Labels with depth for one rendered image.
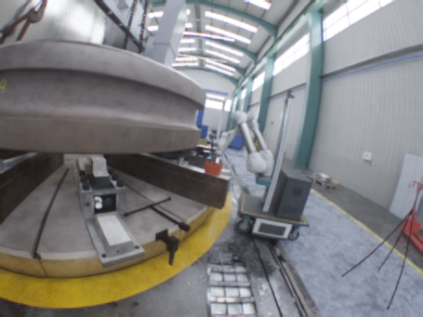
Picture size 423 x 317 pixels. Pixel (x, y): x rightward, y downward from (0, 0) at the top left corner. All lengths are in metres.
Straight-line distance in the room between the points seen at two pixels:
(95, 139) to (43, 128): 0.48
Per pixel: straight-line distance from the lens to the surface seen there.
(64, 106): 1.66
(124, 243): 1.16
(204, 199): 2.06
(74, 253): 1.37
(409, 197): 6.23
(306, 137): 10.78
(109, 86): 1.68
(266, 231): 2.21
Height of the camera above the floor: 1.22
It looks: 10 degrees down
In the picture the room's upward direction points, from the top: 11 degrees clockwise
